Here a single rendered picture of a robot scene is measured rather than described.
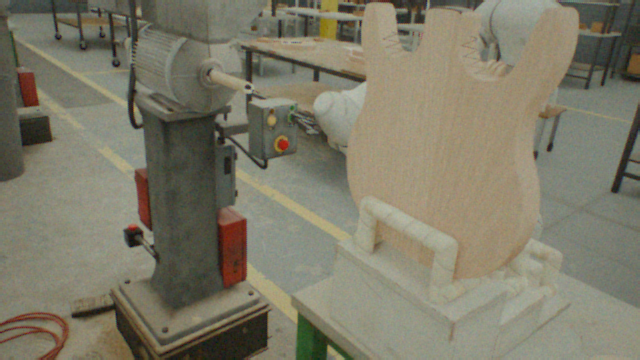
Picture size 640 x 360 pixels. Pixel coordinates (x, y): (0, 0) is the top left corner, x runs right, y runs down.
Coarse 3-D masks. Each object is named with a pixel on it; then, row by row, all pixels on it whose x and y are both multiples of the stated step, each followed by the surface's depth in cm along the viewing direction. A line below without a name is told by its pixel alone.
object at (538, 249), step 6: (534, 240) 105; (534, 246) 104; (540, 246) 103; (546, 246) 103; (534, 252) 104; (540, 252) 103; (546, 252) 102; (552, 252) 101; (558, 252) 101; (540, 258) 104; (546, 258) 102; (552, 258) 101; (558, 258) 101
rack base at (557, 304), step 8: (560, 296) 105; (544, 304) 102; (552, 304) 102; (560, 304) 103; (568, 304) 103; (544, 312) 100; (552, 312) 100; (560, 312) 101; (544, 320) 97; (536, 328) 95
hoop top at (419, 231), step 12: (360, 204) 84; (372, 204) 81; (384, 204) 81; (372, 216) 82; (384, 216) 79; (396, 216) 78; (408, 216) 77; (396, 228) 78; (408, 228) 76; (420, 228) 74; (432, 228) 74; (420, 240) 74; (432, 240) 72; (444, 240) 71
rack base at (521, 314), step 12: (504, 276) 97; (528, 288) 93; (516, 300) 90; (528, 300) 90; (540, 300) 91; (504, 312) 86; (516, 312) 86; (528, 312) 89; (540, 312) 93; (504, 324) 83; (516, 324) 87; (528, 324) 91; (504, 336) 85; (516, 336) 89; (528, 336) 94; (504, 348) 88
